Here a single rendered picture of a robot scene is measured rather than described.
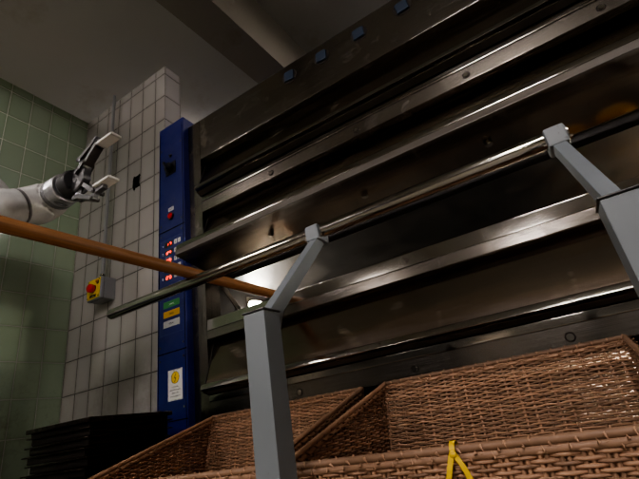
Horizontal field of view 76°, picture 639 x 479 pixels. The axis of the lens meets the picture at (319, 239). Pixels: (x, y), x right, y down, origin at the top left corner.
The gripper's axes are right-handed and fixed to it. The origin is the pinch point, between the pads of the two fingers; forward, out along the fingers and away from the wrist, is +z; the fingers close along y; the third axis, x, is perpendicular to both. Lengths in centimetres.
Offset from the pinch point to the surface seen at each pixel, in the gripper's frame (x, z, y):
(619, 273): -54, 98, 52
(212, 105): -135, -90, -165
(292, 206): -42, 27, 10
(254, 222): -41.4, 11.9, 9.9
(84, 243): 9.6, 7.5, 30.3
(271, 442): 5, 47, 72
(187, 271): -17.6, 7.4, 30.3
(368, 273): -55, 41, 33
